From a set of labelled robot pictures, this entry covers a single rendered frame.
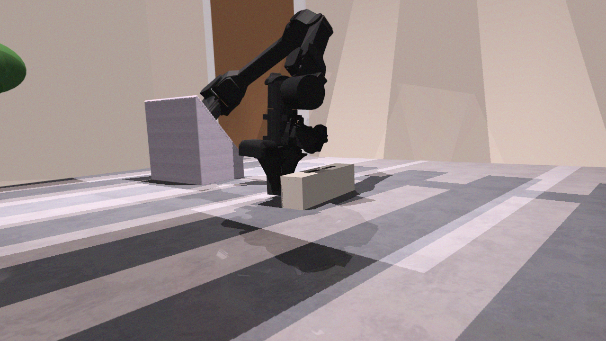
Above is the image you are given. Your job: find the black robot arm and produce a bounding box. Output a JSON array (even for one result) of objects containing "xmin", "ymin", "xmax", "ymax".
[{"xmin": 200, "ymin": 9, "xmax": 333, "ymax": 154}]

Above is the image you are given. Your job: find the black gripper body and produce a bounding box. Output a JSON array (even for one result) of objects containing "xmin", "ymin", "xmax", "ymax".
[{"xmin": 239, "ymin": 109, "xmax": 302, "ymax": 158}]

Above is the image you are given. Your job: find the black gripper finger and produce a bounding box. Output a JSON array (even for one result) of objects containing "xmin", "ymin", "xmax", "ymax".
[
  {"xmin": 256, "ymin": 156, "xmax": 287, "ymax": 191},
  {"xmin": 281, "ymin": 153, "xmax": 307, "ymax": 173}
]

